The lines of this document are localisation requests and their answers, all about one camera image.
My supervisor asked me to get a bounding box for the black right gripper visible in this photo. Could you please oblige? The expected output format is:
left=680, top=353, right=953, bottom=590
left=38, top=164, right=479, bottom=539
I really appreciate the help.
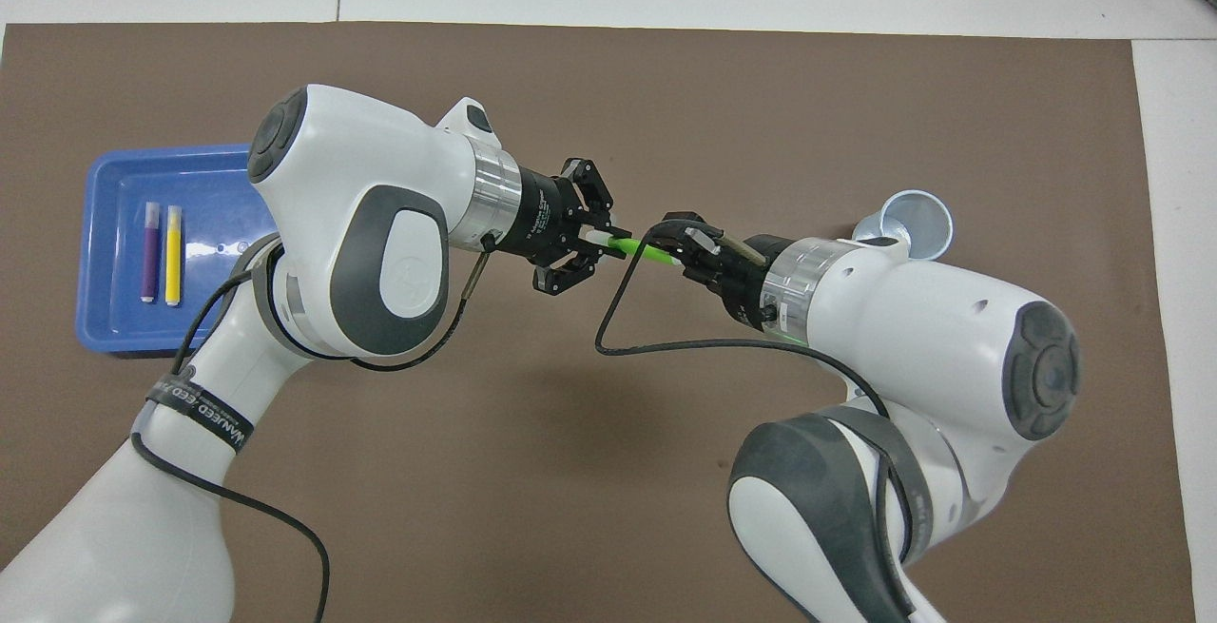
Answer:
left=654, top=212, right=792, bottom=331

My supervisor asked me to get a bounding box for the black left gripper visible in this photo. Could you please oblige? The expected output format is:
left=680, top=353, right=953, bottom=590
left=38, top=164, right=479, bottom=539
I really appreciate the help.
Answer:
left=493, top=157, right=636, bottom=299

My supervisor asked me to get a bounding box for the green marker pen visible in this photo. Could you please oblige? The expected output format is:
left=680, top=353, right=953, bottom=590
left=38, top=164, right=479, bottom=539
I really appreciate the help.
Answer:
left=582, top=230, right=687, bottom=268

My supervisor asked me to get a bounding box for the yellow marker pen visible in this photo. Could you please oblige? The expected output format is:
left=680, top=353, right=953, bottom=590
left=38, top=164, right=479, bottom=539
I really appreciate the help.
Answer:
left=165, top=205, right=184, bottom=307

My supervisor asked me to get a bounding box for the purple marker pen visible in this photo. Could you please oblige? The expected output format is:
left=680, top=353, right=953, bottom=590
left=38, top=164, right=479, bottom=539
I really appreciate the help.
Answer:
left=141, top=202, right=162, bottom=303

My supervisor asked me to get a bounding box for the translucent plastic cup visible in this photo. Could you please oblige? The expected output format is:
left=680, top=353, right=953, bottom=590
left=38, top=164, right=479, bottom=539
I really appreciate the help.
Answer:
left=852, top=189, right=955, bottom=264

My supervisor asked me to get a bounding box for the brown table mat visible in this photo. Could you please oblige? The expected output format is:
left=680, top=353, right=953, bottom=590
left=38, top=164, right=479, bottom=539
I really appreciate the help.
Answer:
left=0, top=22, right=1197, bottom=623

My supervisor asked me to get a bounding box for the blue plastic tray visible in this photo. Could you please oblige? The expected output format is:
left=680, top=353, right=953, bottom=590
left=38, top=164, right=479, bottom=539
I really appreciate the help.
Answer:
left=75, top=145, right=279, bottom=359

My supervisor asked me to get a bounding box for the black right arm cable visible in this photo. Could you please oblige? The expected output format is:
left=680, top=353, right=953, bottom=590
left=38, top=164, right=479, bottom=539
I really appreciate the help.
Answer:
left=595, top=219, right=918, bottom=567

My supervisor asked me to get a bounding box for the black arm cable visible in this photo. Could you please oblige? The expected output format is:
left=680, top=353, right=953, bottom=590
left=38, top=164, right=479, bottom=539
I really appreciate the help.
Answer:
left=130, top=247, right=493, bottom=623
left=595, top=219, right=918, bottom=567

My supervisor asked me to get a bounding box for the black lettered velcro strap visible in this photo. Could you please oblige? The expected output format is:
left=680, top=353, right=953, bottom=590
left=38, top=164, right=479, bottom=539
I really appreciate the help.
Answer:
left=889, top=452, right=940, bottom=562
left=145, top=378, right=256, bottom=455

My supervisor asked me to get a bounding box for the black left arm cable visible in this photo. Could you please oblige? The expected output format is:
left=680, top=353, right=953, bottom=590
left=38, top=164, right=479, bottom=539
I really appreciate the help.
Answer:
left=130, top=247, right=493, bottom=623

